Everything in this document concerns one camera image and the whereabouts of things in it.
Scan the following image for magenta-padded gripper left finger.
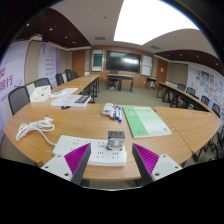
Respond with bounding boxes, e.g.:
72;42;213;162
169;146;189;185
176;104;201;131
40;142;92;187

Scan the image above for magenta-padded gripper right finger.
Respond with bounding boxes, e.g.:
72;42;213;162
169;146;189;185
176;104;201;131
131;142;184;187

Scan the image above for grey charger with orange ports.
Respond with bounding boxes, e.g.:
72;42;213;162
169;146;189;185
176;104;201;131
107;130;126;151

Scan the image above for white power strip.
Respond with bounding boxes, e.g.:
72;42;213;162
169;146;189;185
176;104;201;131
52;134;128;167

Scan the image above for green booklet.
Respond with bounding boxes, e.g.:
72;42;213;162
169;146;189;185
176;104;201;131
122;105;173;139

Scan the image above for white book with dark print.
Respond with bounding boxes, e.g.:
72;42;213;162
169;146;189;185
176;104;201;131
50;94;92;108

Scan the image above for long wooden table row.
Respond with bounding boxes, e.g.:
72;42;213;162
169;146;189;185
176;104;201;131
51;73;101;104
156;81;211;113

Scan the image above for white cardboard box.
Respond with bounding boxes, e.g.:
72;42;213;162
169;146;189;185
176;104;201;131
29;85;52;103

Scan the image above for white paper sheets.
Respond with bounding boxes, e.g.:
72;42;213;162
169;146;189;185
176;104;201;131
49;87;79;99

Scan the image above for group of black mesh chairs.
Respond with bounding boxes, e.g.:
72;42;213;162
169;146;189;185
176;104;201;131
176;82;224;159
7;68;79;116

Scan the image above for small dark side desk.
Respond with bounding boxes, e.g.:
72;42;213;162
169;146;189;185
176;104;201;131
145;77;157;90

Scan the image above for brown wooden door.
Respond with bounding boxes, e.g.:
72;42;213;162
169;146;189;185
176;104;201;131
156;58;169;88
71;49;86;78

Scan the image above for dark wooden teacher desk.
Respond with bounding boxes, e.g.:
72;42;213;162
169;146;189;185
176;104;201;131
107;73;135;93

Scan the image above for black office chair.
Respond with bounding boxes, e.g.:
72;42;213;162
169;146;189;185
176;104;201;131
107;69;120;90

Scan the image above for plain white whiteboard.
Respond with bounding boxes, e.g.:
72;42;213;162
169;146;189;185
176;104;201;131
141;54;153;77

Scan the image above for whiteboard with green sheet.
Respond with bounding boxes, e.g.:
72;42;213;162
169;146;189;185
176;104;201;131
91;49;104;72

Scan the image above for bright ceiling light panel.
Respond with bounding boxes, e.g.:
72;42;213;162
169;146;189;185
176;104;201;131
113;0;200;46

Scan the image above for white coiled power cable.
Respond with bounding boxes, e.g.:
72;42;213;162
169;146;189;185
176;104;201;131
15;114;58;147

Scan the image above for group of colourful wall posters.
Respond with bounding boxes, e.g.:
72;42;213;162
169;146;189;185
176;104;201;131
188;66;224;121

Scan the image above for narrow purple wall banner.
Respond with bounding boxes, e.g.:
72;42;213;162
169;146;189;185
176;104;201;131
37;42;61;88

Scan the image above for large purple white wall banner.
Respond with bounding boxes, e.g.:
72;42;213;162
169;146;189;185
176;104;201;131
0;40;30;141

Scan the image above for black wall television screen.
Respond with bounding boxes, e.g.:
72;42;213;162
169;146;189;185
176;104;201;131
105;50;142;74

